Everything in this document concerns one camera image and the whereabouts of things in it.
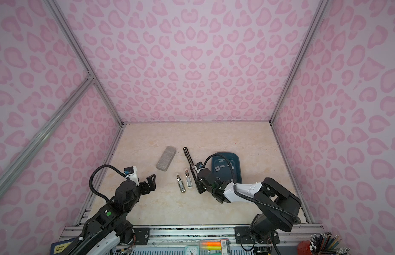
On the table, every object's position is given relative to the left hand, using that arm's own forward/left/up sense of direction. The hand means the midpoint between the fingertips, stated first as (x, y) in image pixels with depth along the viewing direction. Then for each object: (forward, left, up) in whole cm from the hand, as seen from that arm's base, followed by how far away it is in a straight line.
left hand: (148, 174), depth 79 cm
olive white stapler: (0, -15, -11) cm, 19 cm away
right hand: (+1, -24, -9) cm, 26 cm away
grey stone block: (+16, -5, -11) cm, 20 cm away
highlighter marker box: (-29, -32, -12) cm, 45 cm away
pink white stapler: (+3, -19, -12) cm, 23 cm away
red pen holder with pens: (-30, -73, -1) cm, 79 cm away
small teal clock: (-30, -22, -10) cm, 39 cm away
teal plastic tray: (+9, -38, -13) cm, 42 cm away
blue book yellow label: (-29, +36, -10) cm, 47 cm away
